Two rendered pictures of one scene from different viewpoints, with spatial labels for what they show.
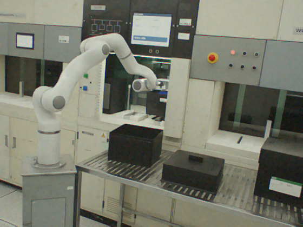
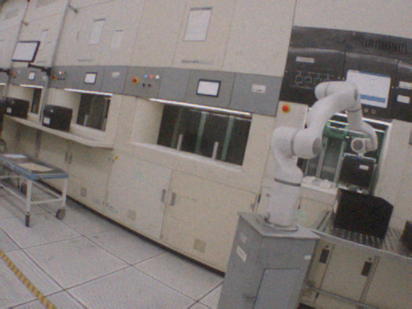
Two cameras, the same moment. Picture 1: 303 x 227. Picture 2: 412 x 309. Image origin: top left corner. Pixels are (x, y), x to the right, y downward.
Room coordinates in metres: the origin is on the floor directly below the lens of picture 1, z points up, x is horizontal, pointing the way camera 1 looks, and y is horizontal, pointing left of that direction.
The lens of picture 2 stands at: (0.32, 0.76, 1.10)
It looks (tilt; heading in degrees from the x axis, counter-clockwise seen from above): 5 degrees down; 6
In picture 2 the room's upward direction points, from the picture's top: 11 degrees clockwise
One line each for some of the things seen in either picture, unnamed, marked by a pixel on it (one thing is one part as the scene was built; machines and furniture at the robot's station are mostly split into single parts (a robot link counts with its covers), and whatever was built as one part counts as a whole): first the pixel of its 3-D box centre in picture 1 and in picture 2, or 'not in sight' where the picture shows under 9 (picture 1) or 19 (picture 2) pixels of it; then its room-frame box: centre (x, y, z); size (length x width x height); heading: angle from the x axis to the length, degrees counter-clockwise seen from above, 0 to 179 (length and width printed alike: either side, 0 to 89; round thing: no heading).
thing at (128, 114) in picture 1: (132, 114); (317, 181); (2.46, 0.16, 0.89); 0.22 x 0.21 x 0.04; 158
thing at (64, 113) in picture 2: not in sight; (56, 117); (3.11, 2.87, 0.93); 0.30 x 0.28 x 0.26; 65
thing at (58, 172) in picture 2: not in sight; (27, 183); (2.62, 2.77, 0.24); 0.97 x 0.52 x 0.48; 70
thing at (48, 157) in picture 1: (48, 147); (282, 203); (1.55, 0.55, 0.85); 0.19 x 0.19 x 0.18
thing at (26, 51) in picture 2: not in sight; (36, 58); (3.16, 3.40, 1.59); 0.50 x 0.41 x 0.36; 158
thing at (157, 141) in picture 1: (136, 144); (360, 211); (1.79, 0.07, 0.85); 0.28 x 0.28 x 0.17; 76
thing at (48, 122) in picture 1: (46, 108); (287, 154); (1.57, 0.57, 1.07); 0.19 x 0.12 x 0.24; 45
